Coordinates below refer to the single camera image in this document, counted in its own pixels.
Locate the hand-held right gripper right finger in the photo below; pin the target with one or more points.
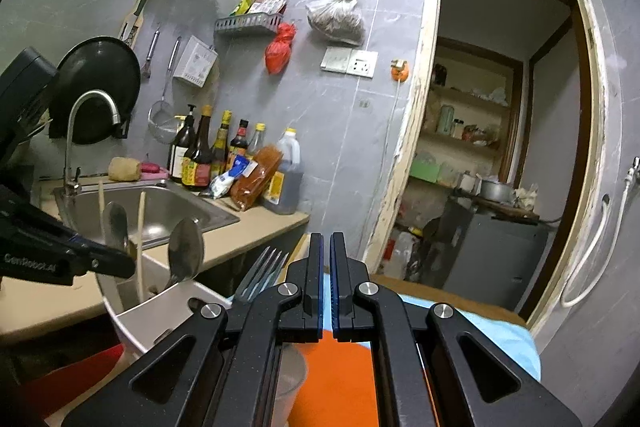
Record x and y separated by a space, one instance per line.
339 287

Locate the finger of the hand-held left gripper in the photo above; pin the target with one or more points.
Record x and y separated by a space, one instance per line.
107 263

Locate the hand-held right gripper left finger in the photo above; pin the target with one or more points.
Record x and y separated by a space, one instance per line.
312 287

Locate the metal spoon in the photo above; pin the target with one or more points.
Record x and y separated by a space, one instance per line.
186 249
116 224

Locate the metal fork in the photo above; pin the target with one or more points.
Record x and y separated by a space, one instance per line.
260 274

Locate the white utensil holder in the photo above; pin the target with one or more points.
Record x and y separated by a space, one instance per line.
145 322

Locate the white floor bag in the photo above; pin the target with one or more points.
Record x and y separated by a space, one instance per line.
402 252

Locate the steel sink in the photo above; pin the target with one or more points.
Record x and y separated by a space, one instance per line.
165 212

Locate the orange and blue cloth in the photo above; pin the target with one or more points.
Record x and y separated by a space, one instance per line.
340 382

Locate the tan sponge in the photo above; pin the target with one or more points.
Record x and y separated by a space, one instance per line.
125 169

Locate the translucent plastic cup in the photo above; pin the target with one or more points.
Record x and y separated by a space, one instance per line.
291 382

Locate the pink cloth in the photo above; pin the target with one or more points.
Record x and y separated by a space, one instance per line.
152 169

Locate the plastic oil jug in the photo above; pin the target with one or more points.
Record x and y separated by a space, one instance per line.
290 177

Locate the orange food packet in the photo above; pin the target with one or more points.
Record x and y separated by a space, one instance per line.
255 182

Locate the metal faucet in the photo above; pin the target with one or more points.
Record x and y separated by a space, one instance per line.
72 132

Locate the dark pump bottle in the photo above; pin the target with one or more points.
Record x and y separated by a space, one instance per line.
179 152

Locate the blue and white packet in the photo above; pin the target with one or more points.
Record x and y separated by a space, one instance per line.
227 179

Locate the green box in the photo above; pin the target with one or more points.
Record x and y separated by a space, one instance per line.
425 170

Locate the metal mesh strainer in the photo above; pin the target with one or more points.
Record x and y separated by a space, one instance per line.
162 122

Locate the clear yellow capped bottle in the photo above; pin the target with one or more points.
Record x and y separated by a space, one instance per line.
257 139

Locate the yellow capped sauce bottle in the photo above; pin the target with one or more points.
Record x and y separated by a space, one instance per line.
220 147

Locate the red capped sauce bottle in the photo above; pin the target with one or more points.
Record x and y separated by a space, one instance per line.
239 142

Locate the grey refrigerator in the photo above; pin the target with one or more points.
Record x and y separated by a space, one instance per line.
500 252

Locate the black wok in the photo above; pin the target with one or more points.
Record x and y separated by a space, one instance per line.
95 87

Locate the metal pot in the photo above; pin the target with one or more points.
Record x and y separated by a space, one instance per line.
496 192

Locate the light green flask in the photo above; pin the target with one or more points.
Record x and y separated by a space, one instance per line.
445 120

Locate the metal spatula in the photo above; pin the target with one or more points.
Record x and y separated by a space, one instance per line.
150 57

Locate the orange plug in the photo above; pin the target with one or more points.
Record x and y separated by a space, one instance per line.
400 71

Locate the wooden pantry shelf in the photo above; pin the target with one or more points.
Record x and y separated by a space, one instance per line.
470 99

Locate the red plastic bag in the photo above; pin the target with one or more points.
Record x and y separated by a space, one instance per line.
277 54

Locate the wooden hanging cutting board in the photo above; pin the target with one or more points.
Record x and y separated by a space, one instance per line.
137 12

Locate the large clear plastic bag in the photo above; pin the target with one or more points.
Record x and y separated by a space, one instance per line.
335 22

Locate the red and white packets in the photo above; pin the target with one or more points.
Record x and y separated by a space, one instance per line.
270 3

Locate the yellow snack packet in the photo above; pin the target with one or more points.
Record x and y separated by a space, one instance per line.
242 4

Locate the wooden door frame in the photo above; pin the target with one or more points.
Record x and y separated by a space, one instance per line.
422 107

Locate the white wall box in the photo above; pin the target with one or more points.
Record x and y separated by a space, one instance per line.
195 62

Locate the grey wall rack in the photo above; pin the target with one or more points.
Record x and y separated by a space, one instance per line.
247 26

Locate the wall tap valve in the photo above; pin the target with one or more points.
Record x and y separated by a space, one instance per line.
634 169

